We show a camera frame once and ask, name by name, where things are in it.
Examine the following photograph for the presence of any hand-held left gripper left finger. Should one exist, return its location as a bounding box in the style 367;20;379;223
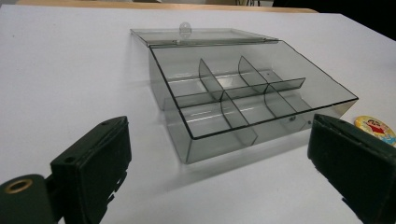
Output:
49;116;133;224

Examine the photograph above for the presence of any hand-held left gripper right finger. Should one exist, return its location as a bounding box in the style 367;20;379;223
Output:
306;113;396;224

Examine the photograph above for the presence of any clear grey compartment box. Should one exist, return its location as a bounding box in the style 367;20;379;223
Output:
130;21;360;165

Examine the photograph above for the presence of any round yellow cartoon badge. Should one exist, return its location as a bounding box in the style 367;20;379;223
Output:
354;115;396;147

